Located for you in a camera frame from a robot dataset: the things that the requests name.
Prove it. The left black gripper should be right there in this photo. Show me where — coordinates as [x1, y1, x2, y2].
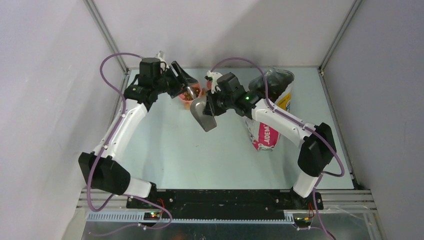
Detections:
[153, 61, 198, 99]

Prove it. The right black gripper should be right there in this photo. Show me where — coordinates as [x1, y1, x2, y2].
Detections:
[204, 87, 235, 117]

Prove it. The metal food scoop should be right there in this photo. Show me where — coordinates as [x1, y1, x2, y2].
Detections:
[189, 88, 217, 132]

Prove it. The cat food bag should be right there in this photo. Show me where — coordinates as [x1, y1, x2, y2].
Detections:
[244, 67, 296, 153]

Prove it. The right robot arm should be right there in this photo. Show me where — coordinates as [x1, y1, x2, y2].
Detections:
[203, 71, 337, 209]

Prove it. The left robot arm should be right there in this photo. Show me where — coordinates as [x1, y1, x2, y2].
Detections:
[78, 57, 198, 208]

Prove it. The pink bowl with kibble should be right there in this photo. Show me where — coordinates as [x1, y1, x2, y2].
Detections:
[178, 82, 204, 110]

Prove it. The empty pink bowl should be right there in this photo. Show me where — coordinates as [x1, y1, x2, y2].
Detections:
[206, 80, 215, 94]

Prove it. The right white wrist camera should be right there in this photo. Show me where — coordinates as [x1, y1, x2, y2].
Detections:
[205, 70, 223, 94]

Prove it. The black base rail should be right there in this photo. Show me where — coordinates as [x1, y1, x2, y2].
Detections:
[126, 189, 324, 221]

